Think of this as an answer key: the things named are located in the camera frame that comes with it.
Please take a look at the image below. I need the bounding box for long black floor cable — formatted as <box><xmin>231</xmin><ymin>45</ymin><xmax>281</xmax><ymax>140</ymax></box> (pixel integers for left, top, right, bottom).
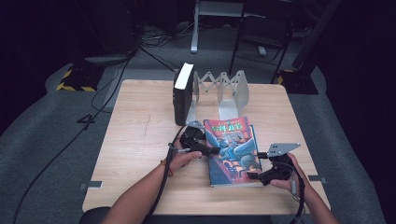
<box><xmin>11</xmin><ymin>46</ymin><xmax>139</xmax><ymax>224</ymax></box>

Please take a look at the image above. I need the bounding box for person's right hand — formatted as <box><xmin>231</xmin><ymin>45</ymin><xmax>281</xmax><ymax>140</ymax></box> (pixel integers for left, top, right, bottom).
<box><xmin>269</xmin><ymin>152</ymin><xmax>308</xmax><ymax>201</ymax></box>

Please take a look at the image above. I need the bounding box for person's left hand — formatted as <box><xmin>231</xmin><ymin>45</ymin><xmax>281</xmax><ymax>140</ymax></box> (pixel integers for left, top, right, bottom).
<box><xmin>169</xmin><ymin>139</ymin><xmax>204</xmax><ymax>175</ymax></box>

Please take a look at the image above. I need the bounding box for red illustrated book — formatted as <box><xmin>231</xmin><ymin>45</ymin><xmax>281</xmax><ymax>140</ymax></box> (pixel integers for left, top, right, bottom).
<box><xmin>203</xmin><ymin>116</ymin><xmax>263</xmax><ymax>187</ymax></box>

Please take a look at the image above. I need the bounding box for tangle of floor cables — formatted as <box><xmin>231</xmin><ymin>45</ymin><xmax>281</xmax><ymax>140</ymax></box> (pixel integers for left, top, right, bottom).
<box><xmin>139</xmin><ymin>21</ymin><xmax>194</xmax><ymax>49</ymax></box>

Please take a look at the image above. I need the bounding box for black metal chair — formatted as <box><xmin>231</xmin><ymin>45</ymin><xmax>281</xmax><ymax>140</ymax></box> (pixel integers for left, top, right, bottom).
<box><xmin>228</xmin><ymin>0</ymin><xmax>295</xmax><ymax>85</ymax></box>

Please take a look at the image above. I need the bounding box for white desk leg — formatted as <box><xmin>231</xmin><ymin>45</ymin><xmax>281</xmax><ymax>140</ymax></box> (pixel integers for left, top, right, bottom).
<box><xmin>190</xmin><ymin>0</ymin><xmax>248</xmax><ymax>55</ymax></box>

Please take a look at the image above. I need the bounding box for dark slanted pole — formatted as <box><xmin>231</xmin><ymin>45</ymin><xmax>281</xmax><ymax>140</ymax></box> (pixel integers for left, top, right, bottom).
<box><xmin>291</xmin><ymin>0</ymin><xmax>344</xmax><ymax>70</ymax></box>

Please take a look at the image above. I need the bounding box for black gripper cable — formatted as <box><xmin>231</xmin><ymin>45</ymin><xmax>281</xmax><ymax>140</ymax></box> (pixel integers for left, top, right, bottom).
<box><xmin>145</xmin><ymin>124</ymin><xmax>189</xmax><ymax>224</ymax></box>
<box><xmin>279</xmin><ymin>161</ymin><xmax>306</xmax><ymax>224</ymax></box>

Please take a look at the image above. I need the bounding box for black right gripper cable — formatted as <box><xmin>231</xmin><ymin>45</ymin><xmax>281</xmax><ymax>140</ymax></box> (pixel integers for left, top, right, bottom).
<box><xmin>279</xmin><ymin>161</ymin><xmax>306</xmax><ymax>224</ymax></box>

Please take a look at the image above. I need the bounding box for person's dark clothed leg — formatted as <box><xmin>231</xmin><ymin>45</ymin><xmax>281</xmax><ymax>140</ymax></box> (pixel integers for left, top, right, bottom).
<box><xmin>78</xmin><ymin>205</ymin><xmax>112</xmax><ymax>224</ymax></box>

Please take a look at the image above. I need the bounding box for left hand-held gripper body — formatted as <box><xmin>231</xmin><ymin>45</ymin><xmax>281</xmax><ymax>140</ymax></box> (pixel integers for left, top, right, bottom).
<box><xmin>179</xmin><ymin>119</ymin><xmax>206</xmax><ymax>150</ymax></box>

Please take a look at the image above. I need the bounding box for black hardcover book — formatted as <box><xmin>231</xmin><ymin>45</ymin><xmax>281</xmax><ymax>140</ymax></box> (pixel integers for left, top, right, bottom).
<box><xmin>172</xmin><ymin>62</ymin><xmax>195</xmax><ymax>127</ymax></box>

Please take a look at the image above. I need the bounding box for orange wrist bracelet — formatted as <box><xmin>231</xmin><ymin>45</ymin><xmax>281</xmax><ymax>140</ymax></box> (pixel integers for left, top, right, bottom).
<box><xmin>160</xmin><ymin>158</ymin><xmax>175</xmax><ymax>177</ymax></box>

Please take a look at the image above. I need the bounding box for grey tape strip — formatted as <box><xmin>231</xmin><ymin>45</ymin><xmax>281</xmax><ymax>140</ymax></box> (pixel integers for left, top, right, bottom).
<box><xmin>78</xmin><ymin>180</ymin><xmax>104</xmax><ymax>191</ymax></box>
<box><xmin>307</xmin><ymin>175</ymin><xmax>328</xmax><ymax>184</ymax></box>

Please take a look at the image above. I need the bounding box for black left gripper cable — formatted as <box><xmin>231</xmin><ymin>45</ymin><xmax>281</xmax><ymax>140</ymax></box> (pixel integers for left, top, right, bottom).
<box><xmin>145</xmin><ymin>124</ymin><xmax>189</xmax><ymax>224</ymax></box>

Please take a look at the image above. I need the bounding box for black yellow striped stand base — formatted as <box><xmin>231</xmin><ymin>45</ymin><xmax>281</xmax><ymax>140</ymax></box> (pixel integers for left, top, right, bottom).
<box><xmin>56</xmin><ymin>63</ymin><xmax>106</xmax><ymax>93</ymax></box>
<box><xmin>276</xmin><ymin>68</ymin><xmax>320</xmax><ymax>96</ymax></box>

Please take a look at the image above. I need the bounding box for expandable grey metal book rack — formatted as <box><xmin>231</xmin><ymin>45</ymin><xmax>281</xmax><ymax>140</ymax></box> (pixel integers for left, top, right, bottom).
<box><xmin>172</xmin><ymin>69</ymin><xmax>250</xmax><ymax>126</ymax></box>

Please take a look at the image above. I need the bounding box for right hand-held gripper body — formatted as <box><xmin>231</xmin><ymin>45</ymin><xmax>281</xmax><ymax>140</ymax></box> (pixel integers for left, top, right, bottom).
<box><xmin>259</xmin><ymin>142</ymin><xmax>302</xmax><ymax>187</ymax></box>

